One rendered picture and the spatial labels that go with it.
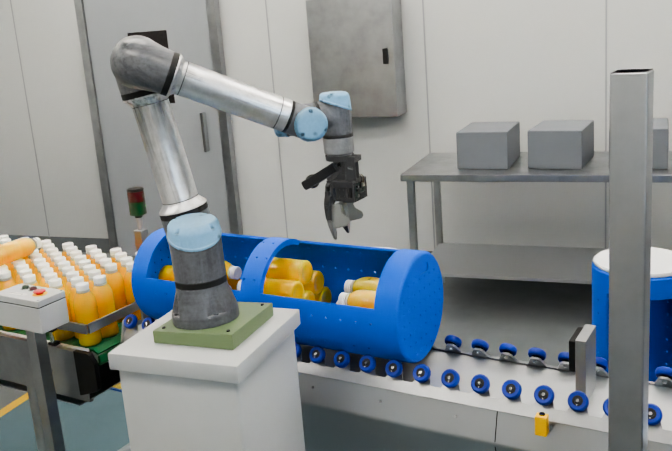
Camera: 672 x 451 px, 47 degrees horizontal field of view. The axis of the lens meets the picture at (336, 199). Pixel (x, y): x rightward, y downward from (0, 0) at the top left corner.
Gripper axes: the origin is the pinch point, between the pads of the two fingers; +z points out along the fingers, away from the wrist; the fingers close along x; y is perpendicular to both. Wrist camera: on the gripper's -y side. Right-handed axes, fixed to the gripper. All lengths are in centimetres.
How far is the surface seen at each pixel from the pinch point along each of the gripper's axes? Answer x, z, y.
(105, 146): 278, 31, -384
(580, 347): 0, 23, 60
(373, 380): -6.2, 36.7, 10.1
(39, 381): -26, 46, -94
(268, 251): -0.9, 6.9, -22.2
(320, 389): -7.6, 41.3, -5.2
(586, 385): 1, 32, 61
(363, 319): -9.0, 19.2, 10.3
